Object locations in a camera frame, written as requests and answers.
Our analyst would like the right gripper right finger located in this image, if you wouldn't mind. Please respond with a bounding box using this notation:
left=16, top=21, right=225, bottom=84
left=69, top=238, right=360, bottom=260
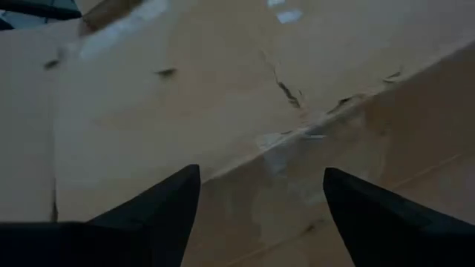
left=322, top=167, right=475, bottom=267

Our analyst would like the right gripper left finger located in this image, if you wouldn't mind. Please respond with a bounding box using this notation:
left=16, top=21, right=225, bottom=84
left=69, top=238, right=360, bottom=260
left=87, top=164, right=202, bottom=267

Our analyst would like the brown cardboard box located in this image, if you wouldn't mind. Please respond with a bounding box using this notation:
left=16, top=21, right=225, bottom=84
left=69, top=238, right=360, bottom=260
left=0, top=0, right=475, bottom=267

